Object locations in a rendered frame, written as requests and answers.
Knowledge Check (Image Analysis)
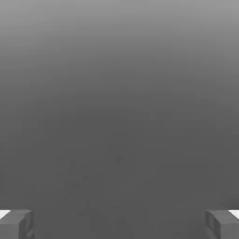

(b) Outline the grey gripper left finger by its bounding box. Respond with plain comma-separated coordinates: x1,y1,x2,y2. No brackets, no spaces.
0,209,35,239

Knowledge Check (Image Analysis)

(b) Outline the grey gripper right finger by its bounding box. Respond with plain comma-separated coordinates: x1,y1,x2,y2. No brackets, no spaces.
204,209,239,239

